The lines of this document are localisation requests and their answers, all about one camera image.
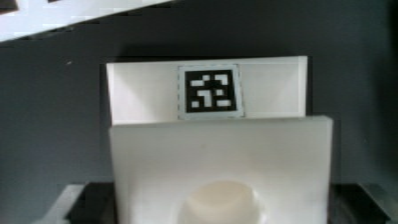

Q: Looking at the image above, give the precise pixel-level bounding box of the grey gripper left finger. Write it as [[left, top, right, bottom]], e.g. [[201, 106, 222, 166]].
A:
[[32, 182, 116, 224]]

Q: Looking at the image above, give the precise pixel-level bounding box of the white lamp base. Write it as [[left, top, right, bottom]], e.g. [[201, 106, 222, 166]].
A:
[[107, 56, 333, 224]]

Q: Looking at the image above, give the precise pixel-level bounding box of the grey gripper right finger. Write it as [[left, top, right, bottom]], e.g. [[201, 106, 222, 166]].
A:
[[327, 183, 398, 224]]

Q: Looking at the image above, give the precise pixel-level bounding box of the white L-shaped fence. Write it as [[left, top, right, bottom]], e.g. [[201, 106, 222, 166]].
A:
[[0, 0, 173, 42]]

